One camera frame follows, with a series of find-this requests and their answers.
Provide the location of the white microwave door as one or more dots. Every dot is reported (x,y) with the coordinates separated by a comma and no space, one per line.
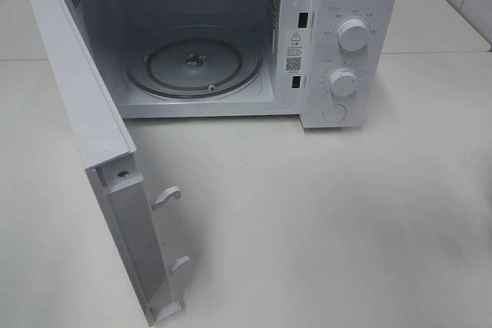
(107,152)

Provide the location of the round white door button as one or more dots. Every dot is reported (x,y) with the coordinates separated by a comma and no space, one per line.
(335,113)

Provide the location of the glass microwave turntable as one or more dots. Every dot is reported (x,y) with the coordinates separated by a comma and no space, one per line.
(193,61)

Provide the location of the white warning label sticker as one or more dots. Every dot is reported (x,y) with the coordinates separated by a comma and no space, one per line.
(295,46)

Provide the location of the lower white timer knob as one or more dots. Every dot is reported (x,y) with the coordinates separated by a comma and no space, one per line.
(343,82)

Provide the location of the white microwave oven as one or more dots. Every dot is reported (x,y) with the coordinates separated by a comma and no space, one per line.
(107,25)

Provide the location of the upper white power knob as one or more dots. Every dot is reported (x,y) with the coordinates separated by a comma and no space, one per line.
(353,34)

